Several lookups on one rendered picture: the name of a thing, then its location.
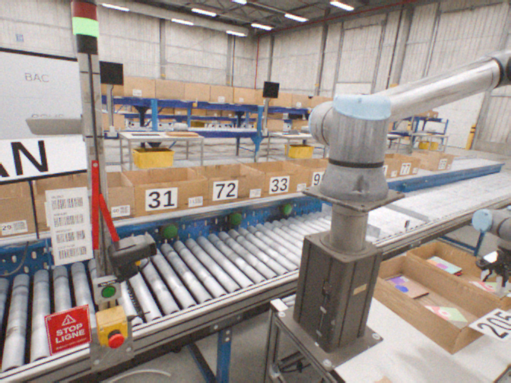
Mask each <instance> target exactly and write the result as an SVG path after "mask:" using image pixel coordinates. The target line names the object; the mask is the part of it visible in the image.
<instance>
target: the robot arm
mask: <svg viewBox="0 0 511 383"><path fill-rule="evenodd" d="M506 85H511V49H505V50H497V51H493V52H489V53H488V54H486V55H483V56H482V57H480V58H478V59H476V60H474V61H471V62H469V63H467V64H464V65H460V66H457V67H454V68H450V69H448V70H445V71H441V72H438V73H436V74H432V75H430V76H427V77H425V78H420V79H417V80H415V81H411V82H408V83H405V84H401V85H398V86H396V87H392V89H388V90H384V91H382V92H379V93H376V94H373V95H361V94H358V93H357V94H354V95H337V96H335V98H334V101H326V102H324V103H321V104H319V105H317V106H316V107H315V109H314V110H313V111H312V112H311V114H310V116H309V132H310V134H311V136H312V137H313V138H314V139H315V140H316V141H317V142H318V143H320V144H324V145H326V146H328V147H329V151H328V165H327V167H326V169H325V172H324V175H323V177H322V179H321V181H320V186H319V190H320V191H321V193H323V194H325V195H328V196H330V197H333V198H336V199H339V200H345V201H359V202H371V201H381V200H383V199H386V197H387V196H388V191H389V187H388V183H387V181H386V175H385V174H384V171H383V164H384V157H385V156H386V155H385V151H386V145H387V139H388V133H389V124H390V123H393V122H397V121H399V120H402V119H406V118H409V117H412V116H414V115H415V114H418V113H421V112H425V111H427V110H430V109H434V108H437V107H440V106H444V105H446V104H449V103H453V102H456V101H459V100H462V99H464V98H467V97H471V96H474V95H477V94H480V93H481V92H484V91H489V90H493V89H496V88H498V87H502V86H506ZM472 223H473V226H474V228H475V229H476V230H477V231H478V232H482V233H491V234H493V235H495V236H497V240H496V244H497V248H498V249H499V250H496V251H495V252H492V253H490V255H488V256H486V257H483V258H480V259H478V260H477V261H475V264H476V266H477V267H478V268H479V269H480V270H481V281H482V282H486V280H487V279H488V278H490V277H495V276H496V275H500V276H499V277H497V286H496V288H497V290H496V294H497V296H499V297H500V296H501V295H502V294H503V291H507V290H511V283H509V276H511V206H509V207H508V208H507V210H493V209H480V210H478V211H477V212H476V213H475V214H474V216H473V219H472ZM500 250H501V251H500ZM494 272H495V273H494Z"/></svg>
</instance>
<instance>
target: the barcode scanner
mask: <svg viewBox="0 0 511 383"><path fill-rule="evenodd" d="M107 253H108V256H109V260H110V263H112V266H113V267H114V268H118V270H119V272H120V274H121V276H118V277H117V280H118V283H123V282H126V281H127V280H129V279H131V278H133V277H135V275H136V274H138V271H137V269H138V268H137V266H138V265H140V264H141V261H140V260H142V259H145V258H148V257H150V256H154V255H157V243H156V242H155V241H154V240H153V239H152V237H151V235H150V234H146V235H139V236H137V237H135V238H132V237H130V238H126V239H122V240H119V241H116V242H114V243H113V244H111V245H109V246H108V248H107Z"/></svg>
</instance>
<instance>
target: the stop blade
mask: <svg viewBox="0 0 511 383"><path fill-rule="evenodd" d="M322 214H325V215H327V216H329V217H332V207H330V206H328V205H326V204H322ZM380 230H381V228H379V227H377V226H374V225H372V224H370V223H368V222H367V234H369V235H371V236H373V237H374V238H377V239H379V234H380Z"/></svg>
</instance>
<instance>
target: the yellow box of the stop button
mask: <svg viewBox="0 0 511 383"><path fill-rule="evenodd" d="M147 313H150V311H148V312H143V313H141V314H138V315H134V314H131V315H127V316H126V315H125V311H124V309H123V308H122V306H117V307H114V308H111V309H107V310H103V311H101V312H97V313H96V323H97V335H98V339H99V343H100V347H102V348H103V347H108V346H109V344H108V343H109V340H110V338H111V337H112V336H114V335H116V334H121V335H122V336H123V337H124V338H125V340H127V338H128V325H127V323H128V322H130V321H133V320H135V318H137V317H138V316H140V315H144V314H147Z"/></svg>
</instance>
